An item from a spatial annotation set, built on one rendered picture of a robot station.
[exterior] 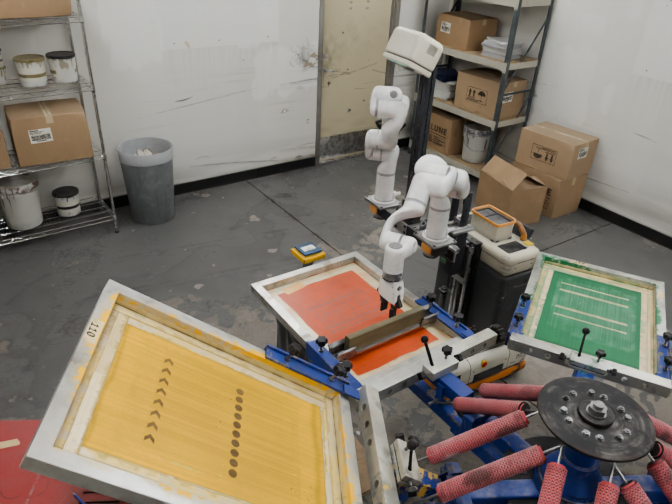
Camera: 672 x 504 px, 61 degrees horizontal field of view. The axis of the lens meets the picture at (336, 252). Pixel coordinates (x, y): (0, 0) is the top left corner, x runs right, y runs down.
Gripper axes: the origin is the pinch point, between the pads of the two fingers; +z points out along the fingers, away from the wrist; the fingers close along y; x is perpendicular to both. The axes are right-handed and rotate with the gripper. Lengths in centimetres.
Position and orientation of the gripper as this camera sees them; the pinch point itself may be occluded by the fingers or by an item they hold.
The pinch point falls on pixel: (388, 309)
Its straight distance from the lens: 224.9
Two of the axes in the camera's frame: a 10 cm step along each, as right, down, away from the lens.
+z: -0.4, 8.6, 5.1
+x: -8.2, 2.6, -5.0
